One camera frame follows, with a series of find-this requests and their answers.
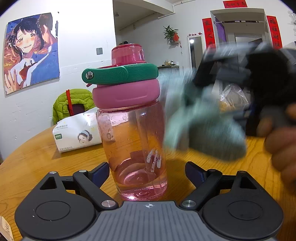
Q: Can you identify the red couplet right banner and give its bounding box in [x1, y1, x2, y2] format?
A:
[266, 16, 282, 49]

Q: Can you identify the white tissue pack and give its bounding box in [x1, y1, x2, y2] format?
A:
[52, 108, 102, 153]

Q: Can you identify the anime poster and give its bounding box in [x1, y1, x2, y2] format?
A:
[3, 13, 60, 95]

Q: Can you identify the teal striped towel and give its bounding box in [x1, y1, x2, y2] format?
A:
[158, 69, 247, 161]

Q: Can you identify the wall mirror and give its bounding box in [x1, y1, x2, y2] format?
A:
[188, 35, 205, 70]

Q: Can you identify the person right hand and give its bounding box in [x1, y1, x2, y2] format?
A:
[256, 116, 296, 196]

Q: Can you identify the grey wall switch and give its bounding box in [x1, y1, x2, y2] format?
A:
[96, 48, 103, 55]

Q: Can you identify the plastic bag of rubber bands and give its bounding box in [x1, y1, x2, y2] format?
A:
[219, 84, 249, 112]

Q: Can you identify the pink water bottle green handle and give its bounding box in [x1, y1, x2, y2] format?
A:
[82, 44, 167, 201]

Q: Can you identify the red top banner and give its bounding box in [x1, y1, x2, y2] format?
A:
[223, 0, 248, 9]

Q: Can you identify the potted plant on shelf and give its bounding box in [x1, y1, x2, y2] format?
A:
[164, 25, 180, 46]

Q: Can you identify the red couplet banner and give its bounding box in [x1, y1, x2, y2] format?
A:
[202, 18, 216, 49]
[266, 16, 282, 49]

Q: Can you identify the purple curtain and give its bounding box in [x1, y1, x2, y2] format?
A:
[215, 18, 227, 44]

